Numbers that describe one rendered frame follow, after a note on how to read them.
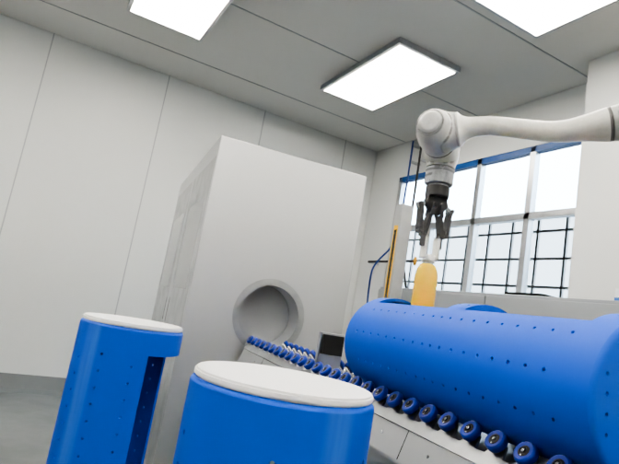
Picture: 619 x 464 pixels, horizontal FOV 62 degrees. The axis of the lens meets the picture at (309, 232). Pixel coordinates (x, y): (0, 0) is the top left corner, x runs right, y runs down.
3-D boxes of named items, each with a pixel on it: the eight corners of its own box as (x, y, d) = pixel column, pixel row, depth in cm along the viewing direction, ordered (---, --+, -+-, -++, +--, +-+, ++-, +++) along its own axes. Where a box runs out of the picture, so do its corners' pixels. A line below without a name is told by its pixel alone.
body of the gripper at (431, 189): (441, 191, 169) (437, 218, 168) (420, 185, 166) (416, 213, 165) (456, 187, 162) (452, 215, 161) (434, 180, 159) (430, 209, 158)
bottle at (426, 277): (431, 321, 160) (438, 263, 163) (433, 321, 153) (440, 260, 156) (408, 318, 161) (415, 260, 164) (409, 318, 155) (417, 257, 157)
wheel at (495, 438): (497, 432, 102) (491, 425, 102) (514, 439, 98) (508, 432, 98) (484, 450, 101) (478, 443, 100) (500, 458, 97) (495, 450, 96)
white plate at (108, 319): (87, 317, 130) (86, 322, 130) (193, 332, 142) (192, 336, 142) (80, 309, 155) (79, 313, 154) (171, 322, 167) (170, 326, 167)
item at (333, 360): (335, 375, 202) (342, 334, 204) (340, 377, 198) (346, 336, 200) (312, 371, 198) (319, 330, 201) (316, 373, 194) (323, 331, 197)
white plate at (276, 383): (383, 388, 89) (382, 395, 89) (237, 357, 97) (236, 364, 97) (357, 409, 63) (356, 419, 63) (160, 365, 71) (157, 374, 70)
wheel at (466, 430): (472, 423, 109) (467, 416, 109) (486, 428, 105) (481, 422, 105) (460, 439, 108) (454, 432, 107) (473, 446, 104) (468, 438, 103)
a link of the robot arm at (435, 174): (420, 168, 168) (417, 186, 167) (437, 162, 159) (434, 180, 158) (443, 175, 171) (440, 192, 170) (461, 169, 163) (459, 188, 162)
